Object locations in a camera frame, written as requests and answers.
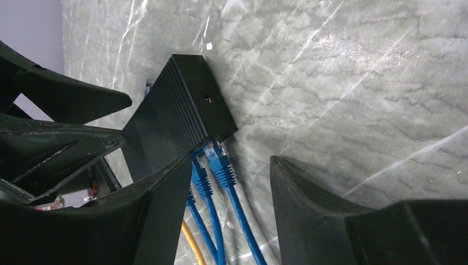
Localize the blue ethernet cable long loop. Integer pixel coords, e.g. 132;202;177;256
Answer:
203;140;267;264

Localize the black network switch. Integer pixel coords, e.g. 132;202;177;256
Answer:
122;54;238;182

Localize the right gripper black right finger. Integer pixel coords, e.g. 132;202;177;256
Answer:
270;156;467;264

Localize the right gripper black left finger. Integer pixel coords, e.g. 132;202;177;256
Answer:
1;155;192;264

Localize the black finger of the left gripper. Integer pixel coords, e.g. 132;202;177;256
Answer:
1;114;125;203
1;43;132;124

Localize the yellow ethernet cable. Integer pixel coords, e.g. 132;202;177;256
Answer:
181;220;208;265

